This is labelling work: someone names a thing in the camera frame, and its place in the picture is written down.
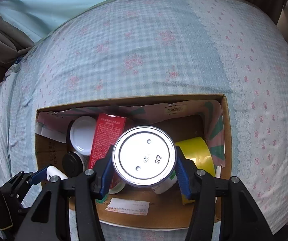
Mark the dark brown curtain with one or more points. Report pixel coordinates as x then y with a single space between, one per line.
13 43

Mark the white cylindrical bottle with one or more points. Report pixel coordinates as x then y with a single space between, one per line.
166 184

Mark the silver and red can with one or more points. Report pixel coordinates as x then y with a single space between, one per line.
144 156

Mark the yellow tape roll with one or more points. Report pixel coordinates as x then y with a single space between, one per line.
196 149

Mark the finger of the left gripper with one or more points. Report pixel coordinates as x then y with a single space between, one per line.
39 176

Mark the checked floral bed sheet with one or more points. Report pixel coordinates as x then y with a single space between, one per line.
126 48

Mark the brown cardboard box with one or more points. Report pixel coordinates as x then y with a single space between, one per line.
182 117

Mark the black lidded jar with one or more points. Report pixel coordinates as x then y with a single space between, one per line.
74 163

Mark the red carton box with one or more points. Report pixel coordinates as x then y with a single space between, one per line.
107 131

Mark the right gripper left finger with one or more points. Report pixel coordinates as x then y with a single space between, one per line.
48 217

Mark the white lidded jar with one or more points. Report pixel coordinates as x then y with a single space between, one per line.
82 134

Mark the white earbuds case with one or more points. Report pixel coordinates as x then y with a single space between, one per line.
53 171

